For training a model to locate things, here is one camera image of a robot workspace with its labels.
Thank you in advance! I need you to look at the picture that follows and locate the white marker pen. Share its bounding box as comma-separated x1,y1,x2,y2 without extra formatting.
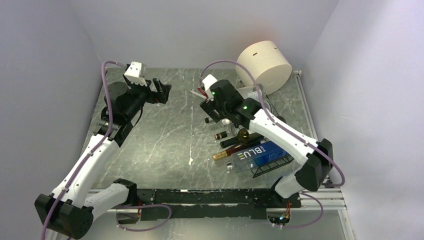
189,90,207,99

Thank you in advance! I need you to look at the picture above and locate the gold capped amber wine bottle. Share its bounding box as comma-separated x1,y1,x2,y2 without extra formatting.
212,140,262,161

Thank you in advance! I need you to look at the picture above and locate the cream cylindrical appliance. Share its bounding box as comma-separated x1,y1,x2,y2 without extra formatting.
236,40,293,95

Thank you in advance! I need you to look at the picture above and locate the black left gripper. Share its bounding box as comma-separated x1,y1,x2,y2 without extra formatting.
125,77,172,120

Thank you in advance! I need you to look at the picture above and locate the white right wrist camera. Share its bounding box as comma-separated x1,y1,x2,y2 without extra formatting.
201,74,218,101

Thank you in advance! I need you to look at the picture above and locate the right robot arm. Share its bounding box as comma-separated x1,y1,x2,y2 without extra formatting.
200,75,333,207

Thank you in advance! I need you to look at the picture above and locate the black wire wine rack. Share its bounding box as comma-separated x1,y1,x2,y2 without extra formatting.
237,84,293,178

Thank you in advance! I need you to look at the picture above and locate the dark wine bottle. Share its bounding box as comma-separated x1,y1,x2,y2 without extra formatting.
220,129,264,149

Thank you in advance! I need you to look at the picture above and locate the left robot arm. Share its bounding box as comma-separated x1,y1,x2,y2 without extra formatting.
34,78,172,240

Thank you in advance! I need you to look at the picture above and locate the blue labelled clear bottle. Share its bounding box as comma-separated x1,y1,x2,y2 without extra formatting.
225,141,289,173

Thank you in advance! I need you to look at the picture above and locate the red utility knife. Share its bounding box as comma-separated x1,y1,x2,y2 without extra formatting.
197,87,209,99

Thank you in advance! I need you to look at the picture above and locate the black gold capped clear bottle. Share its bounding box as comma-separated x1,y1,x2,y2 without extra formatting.
214,131,228,141

